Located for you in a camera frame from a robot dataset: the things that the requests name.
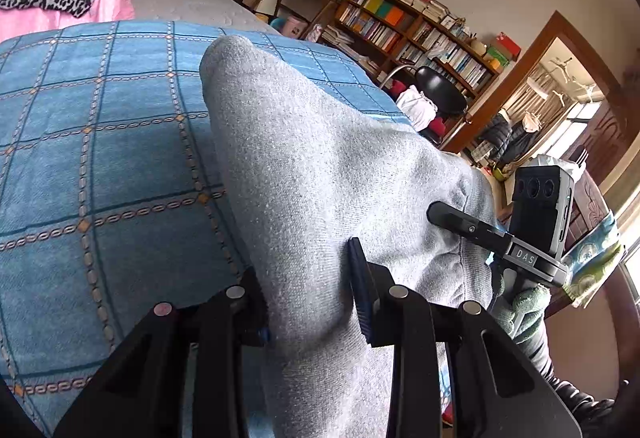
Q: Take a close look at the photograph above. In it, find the green box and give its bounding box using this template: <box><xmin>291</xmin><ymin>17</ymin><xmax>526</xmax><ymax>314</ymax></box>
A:
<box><xmin>484</xmin><ymin>47</ymin><xmax>511</xmax><ymax>69</ymax></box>

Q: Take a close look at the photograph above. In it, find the white coat rack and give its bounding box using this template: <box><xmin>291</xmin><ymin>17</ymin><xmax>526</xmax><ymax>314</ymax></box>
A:
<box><xmin>537</xmin><ymin>58</ymin><xmax>601</xmax><ymax>104</ymax></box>

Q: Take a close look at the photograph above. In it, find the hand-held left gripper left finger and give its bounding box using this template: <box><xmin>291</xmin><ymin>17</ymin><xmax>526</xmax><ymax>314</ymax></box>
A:
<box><xmin>52</xmin><ymin>265</ymin><xmax>273</xmax><ymax>438</ymax></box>

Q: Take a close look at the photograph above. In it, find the white cloth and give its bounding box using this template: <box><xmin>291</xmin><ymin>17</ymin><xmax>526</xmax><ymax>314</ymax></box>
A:
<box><xmin>396</xmin><ymin>85</ymin><xmax>438</xmax><ymax>129</ymax></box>

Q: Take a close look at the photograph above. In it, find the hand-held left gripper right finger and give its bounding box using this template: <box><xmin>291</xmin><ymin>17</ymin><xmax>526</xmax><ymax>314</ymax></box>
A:
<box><xmin>347</xmin><ymin>237</ymin><xmax>583</xmax><ymax>438</ymax></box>

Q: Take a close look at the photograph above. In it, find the person's right hand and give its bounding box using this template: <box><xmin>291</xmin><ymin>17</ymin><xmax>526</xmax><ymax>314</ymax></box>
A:
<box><xmin>492</xmin><ymin>268</ymin><xmax>551</xmax><ymax>359</ymax></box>

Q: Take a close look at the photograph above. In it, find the red cloth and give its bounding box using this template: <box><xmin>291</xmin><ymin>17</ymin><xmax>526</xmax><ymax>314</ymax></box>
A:
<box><xmin>390</xmin><ymin>80</ymin><xmax>446</xmax><ymax>144</ymax></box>

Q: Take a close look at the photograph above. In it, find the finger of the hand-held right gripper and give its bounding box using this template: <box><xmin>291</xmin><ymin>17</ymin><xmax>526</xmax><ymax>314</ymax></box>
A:
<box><xmin>426</xmin><ymin>200</ymin><xmax>511</xmax><ymax>255</ymax></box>

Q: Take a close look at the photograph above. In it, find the black chair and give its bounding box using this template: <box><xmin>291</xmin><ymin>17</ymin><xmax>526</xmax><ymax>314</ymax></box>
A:
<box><xmin>385</xmin><ymin>65</ymin><xmax>468</xmax><ymax>144</ymax></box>

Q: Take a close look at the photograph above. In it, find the floral print cloth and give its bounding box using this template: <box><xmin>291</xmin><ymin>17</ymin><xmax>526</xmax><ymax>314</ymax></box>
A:
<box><xmin>562</xmin><ymin>212</ymin><xmax>626</xmax><ymax>309</ymax></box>

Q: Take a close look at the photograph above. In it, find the wooden bookshelf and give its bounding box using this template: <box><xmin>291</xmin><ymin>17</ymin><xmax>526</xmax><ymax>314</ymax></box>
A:
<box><xmin>320</xmin><ymin>0</ymin><xmax>503</xmax><ymax>104</ymax></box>

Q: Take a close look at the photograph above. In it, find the person's right forearm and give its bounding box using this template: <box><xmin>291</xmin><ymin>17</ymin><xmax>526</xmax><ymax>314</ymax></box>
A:
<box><xmin>517</xmin><ymin>318</ymin><xmax>616</xmax><ymax>419</ymax></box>

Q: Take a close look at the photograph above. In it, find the pink quilt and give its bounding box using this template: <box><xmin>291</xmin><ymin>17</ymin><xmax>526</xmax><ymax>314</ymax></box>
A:
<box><xmin>0</xmin><ymin>0</ymin><xmax>135</xmax><ymax>43</ymax></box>

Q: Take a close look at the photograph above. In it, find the red box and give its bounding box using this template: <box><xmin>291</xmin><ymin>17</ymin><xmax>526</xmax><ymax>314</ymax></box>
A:
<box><xmin>495</xmin><ymin>32</ymin><xmax>522</xmax><ymax>61</ymax></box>

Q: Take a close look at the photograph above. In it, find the dark hanging jacket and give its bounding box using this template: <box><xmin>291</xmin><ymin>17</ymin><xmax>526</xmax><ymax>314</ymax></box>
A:
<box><xmin>480</xmin><ymin>113</ymin><xmax>541</xmax><ymax>169</ymax></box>

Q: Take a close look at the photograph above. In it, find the blue checked bedspread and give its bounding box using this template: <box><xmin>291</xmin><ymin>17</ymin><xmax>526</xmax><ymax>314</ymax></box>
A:
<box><xmin>0</xmin><ymin>20</ymin><xmax>416</xmax><ymax>438</ymax></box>

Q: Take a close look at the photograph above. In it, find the white mattress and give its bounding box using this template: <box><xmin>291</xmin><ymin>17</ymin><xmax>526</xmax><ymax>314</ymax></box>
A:
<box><xmin>122</xmin><ymin>0</ymin><xmax>283</xmax><ymax>36</ymax></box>

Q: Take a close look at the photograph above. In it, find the wooden door frame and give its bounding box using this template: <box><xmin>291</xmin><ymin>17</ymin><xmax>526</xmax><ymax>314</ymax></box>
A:
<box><xmin>442</xmin><ymin>10</ymin><xmax>640</xmax><ymax>199</ymax></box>

